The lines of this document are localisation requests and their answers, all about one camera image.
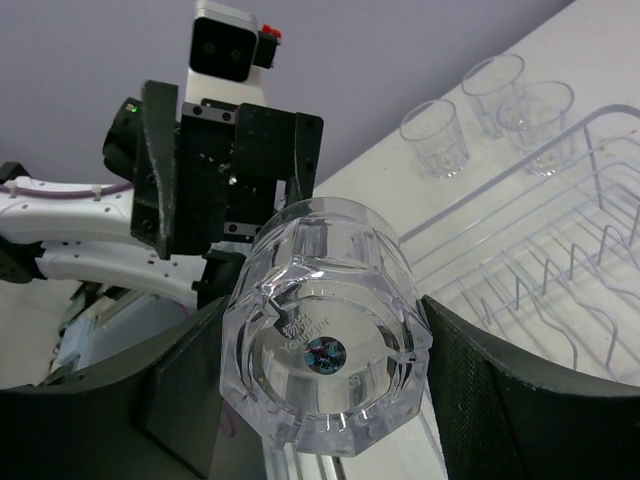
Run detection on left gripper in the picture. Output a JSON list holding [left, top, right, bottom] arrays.
[[102, 80, 324, 260]]

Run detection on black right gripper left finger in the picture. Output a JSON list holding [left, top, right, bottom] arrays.
[[1, 298, 228, 479]]

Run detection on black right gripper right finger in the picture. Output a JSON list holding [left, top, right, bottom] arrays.
[[422, 296, 639, 479]]

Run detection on clear glass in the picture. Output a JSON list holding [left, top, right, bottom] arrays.
[[461, 53, 525, 139], [399, 99, 469, 178], [496, 80, 575, 177], [220, 197, 433, 457]]

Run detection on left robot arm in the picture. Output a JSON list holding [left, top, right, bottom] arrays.
[[1, 80, 324, 308]]

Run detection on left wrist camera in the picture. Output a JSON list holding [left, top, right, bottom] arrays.
[[185, 0, 282, 106]]

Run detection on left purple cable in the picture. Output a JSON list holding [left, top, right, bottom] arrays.
[[0, 183, 136, 201]]

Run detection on white wire dish rack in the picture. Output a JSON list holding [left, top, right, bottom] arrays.
[[401, 104, 639, 385]]

